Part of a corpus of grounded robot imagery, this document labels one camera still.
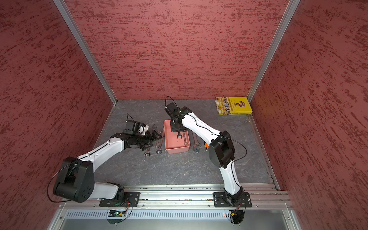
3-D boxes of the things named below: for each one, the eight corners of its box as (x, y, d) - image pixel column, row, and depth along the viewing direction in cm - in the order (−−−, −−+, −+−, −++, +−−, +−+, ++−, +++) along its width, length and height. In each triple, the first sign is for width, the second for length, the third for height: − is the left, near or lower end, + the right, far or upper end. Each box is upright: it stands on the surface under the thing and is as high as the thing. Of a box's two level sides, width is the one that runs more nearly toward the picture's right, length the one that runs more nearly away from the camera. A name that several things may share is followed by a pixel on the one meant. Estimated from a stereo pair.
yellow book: (217, 115, 113) (218, 112, 111) (215, 99, 125) (215, 96, 122) (251, 115, 114) (253, 112, 111) (245, 99, 126) (246, 96, 123)
